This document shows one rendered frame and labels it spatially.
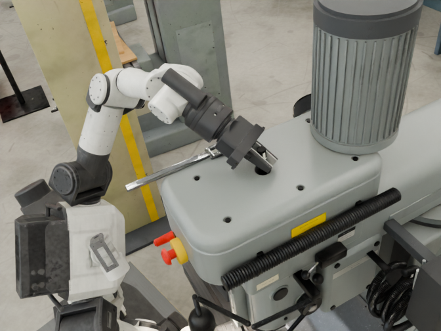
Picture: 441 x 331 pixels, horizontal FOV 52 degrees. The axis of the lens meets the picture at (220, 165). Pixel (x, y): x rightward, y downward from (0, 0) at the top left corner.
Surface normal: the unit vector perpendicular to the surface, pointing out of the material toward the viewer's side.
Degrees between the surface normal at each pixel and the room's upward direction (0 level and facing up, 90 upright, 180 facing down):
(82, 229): 58
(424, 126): 0
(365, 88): 90
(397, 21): 90
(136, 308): 0
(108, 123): 92
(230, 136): 31
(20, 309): 0
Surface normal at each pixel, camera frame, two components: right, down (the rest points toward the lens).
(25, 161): -0.11, -0.73
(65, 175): -0.49, 0.18
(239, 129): 0.34, -0.50
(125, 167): 0.47, 0.55
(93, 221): 0.51, -0.01
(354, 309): -0.83, 0.02
